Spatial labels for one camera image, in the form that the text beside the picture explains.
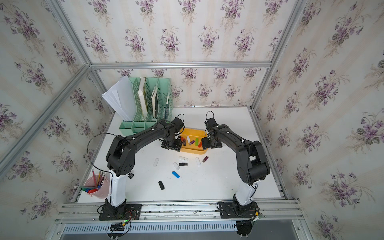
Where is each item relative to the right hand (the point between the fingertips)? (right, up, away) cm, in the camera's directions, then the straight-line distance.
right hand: (210, 145), depth 93 cm
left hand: (-21, -2, -3) cm, 22 cm away
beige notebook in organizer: (-37, +31, +5) cm, 49 cm away
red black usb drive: (-17, +2, +8) cm, 19 cm away
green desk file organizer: (-32, +36, +19) cm, 51 cm away
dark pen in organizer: (-30, +23, +13) cm, 40 cm away
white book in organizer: (-44, +32, 0) cm, 54 cm away
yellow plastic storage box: (-11, +7, +11) cm, 17 cm away
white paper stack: (-59, +33, +2) cm, 67 cm away
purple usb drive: (-12, +1, +6) cm, 13 cm away
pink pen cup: (-61, -18, -17) cm, 66 cm away
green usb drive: (-9, +1, +7) cm, 11 cm away
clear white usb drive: (-34, -10, -3) cm, 36 cm away
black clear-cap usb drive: (-17, -11, -3) cm, 21 cm away
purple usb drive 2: (-3, -8, -1) cm, 9 cm away
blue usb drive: (-22, -15, -7) cm, 28 cm away
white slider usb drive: (-15, +3, +7) cm, 17 cm away
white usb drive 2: (-8, -9, -3) cm, 13 cm away
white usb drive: (-21, -12, -5) cm, 25 cm away
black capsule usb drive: (-29, -20, -12) cm, 37 cm away
